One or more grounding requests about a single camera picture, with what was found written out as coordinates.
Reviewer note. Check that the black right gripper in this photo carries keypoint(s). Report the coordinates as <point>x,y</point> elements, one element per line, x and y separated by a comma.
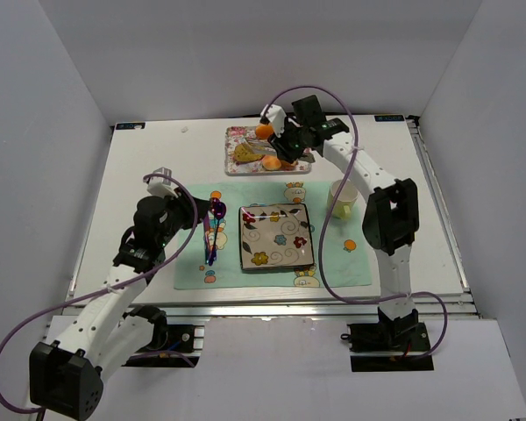
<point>283,143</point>

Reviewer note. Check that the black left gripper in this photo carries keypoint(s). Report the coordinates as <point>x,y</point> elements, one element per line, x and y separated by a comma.
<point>197,209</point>

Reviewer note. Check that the herb bread slice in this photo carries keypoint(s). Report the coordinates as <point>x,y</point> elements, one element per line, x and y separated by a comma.
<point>243,154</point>
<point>285,165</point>

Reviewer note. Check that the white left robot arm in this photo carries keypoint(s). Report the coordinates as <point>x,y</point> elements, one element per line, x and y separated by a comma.
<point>68,375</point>

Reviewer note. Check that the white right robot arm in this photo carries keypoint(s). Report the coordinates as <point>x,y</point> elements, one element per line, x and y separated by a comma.
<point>391,217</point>

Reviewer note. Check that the orange round bun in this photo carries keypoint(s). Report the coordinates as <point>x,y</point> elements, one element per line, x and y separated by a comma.
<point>264,131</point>

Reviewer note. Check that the small round bun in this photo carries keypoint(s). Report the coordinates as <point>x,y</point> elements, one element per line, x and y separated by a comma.
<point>271,163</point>

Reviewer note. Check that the purple spoon upper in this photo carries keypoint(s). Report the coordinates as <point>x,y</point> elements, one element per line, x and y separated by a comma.
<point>217,205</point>

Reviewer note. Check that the purple spoon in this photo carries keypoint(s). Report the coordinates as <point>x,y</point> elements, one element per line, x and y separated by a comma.
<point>217,205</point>
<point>218,216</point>

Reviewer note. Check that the purple spoon lower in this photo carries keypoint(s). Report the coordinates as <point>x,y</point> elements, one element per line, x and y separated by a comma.
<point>218,216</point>

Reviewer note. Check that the floral rectangular tray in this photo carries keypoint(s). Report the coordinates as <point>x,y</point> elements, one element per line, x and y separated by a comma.
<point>234,135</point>

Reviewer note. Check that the iridescent table knife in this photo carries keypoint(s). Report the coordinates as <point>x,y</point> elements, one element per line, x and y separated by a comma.
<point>206,239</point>

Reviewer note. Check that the right corner table label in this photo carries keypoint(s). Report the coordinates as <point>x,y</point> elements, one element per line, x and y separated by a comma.
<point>389,118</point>

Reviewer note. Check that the corner table label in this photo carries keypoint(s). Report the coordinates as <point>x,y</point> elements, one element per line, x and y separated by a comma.
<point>130,126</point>
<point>389,118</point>

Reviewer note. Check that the light green mug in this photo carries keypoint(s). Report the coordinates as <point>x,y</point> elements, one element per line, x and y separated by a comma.
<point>342,206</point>

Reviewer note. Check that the left corner table label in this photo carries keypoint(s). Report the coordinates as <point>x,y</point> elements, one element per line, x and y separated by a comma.
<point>130,126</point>

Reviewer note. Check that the square floral ceramic plate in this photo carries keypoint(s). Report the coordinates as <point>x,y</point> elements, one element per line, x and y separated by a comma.
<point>274,237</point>

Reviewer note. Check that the mint cartoon placemat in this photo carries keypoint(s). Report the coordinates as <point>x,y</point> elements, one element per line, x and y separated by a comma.
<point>339,242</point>

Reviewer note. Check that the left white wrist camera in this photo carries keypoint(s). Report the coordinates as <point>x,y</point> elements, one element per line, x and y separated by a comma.
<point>159,184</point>

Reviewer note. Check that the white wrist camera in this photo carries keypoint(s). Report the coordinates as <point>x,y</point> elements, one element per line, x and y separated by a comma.
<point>275,116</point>
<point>159,184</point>

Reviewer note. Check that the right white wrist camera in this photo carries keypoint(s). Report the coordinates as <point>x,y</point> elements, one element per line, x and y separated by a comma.
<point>275,116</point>

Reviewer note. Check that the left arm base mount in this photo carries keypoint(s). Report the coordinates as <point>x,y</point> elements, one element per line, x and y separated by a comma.
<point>171,344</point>

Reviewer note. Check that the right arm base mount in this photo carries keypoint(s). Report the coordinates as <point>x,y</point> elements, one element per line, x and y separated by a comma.
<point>399,345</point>

